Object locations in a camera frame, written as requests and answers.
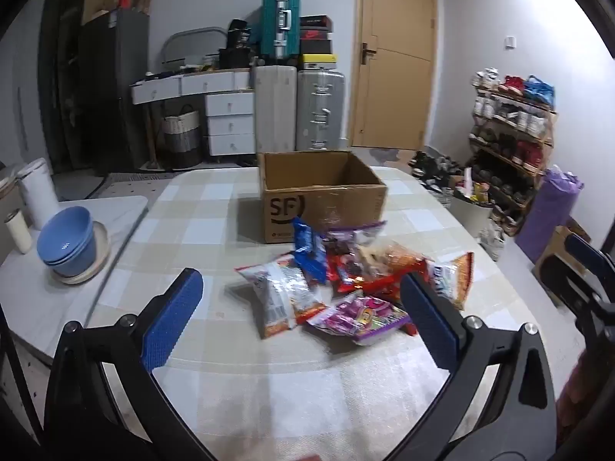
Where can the small brown carton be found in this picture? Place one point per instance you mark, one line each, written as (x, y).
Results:
(552, 249)

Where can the brown cardboard box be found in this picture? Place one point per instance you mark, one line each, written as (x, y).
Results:
(326, 206)

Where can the black printed pouch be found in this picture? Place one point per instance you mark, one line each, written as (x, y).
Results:
(239, 33)

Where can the wooden door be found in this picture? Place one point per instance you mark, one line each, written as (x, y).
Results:
(399, 57)

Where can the white light switch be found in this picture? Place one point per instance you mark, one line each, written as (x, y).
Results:
(510, 42)

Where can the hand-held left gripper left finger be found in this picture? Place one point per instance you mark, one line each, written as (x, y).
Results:
(173, 314)

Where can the red shoebox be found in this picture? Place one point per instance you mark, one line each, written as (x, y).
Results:
(316, 34)

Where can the patterned door rug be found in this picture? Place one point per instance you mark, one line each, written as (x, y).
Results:
(389, 154)

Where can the white bin with wrappers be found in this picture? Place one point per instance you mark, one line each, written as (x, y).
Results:
(473, 211)

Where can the dark grey refrigerator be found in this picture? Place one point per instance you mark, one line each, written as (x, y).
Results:
(115, 91)

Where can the white kettle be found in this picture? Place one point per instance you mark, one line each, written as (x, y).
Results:
(38, 192)

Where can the clear sandwich cracker packet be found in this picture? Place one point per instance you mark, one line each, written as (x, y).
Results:
(384, 258)

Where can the beige lidded pot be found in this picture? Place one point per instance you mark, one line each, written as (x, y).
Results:
(8, 180)

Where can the white desk with drawers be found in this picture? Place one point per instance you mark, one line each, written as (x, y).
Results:
(230, 125)

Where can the plain black shoebox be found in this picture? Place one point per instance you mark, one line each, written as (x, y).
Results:
(315, 47)

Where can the red snack packet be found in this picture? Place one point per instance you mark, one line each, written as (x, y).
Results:
(379, 287)
(411, 329)
(338, 271)

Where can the silver suitcase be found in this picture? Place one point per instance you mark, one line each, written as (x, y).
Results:
(319, 110)

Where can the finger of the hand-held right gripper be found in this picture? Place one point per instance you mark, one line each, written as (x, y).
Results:
(584, 297)
(584, 250)

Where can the rows of shoes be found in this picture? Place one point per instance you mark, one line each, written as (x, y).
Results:
(509, 120)

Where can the teal suitcase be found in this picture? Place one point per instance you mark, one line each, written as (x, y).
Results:
(278, 19)

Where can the black red-striped shoebox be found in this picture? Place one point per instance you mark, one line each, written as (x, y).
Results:
(316, 21)

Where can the pink purple snack packet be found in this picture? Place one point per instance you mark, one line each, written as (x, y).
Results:
(360, 317)

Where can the white cup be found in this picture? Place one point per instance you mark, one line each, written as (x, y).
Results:
(18, 233)

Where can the woven laundry basket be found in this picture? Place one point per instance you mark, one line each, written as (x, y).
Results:
(181, 137)

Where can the clear orange bread packet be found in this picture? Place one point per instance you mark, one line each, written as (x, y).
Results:
(454, 273)

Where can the white side table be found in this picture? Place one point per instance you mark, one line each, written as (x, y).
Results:
(29, 288)

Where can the white suitcase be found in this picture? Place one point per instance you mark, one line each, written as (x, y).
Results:
(275, 110)

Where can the white orange bread packet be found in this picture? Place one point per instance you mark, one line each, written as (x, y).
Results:
(269, 297)
(305, 297)

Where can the pile of dark shoes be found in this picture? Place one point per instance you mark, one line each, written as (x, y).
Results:
(432, 170)

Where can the black storage bag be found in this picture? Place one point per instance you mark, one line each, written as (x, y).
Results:
(234, 58)

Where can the dark tall cabinet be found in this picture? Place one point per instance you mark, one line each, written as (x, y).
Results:
(62, 81)

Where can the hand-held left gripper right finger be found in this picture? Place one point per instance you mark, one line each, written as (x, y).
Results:
(427, 319)

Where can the purple bag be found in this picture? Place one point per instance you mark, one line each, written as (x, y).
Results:
(547, 216)

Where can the grey arched mirror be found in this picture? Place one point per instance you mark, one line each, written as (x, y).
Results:
(192, 33)

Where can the wooden shoe rack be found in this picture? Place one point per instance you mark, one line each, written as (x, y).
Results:
(550, 120)

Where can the blue cookie packet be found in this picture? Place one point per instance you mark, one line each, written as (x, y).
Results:
(305, 249)

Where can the striped floor rug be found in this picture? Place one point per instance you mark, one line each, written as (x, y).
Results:
(139, 180)

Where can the beige plate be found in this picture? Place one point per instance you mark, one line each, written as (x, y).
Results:
(102, 249)

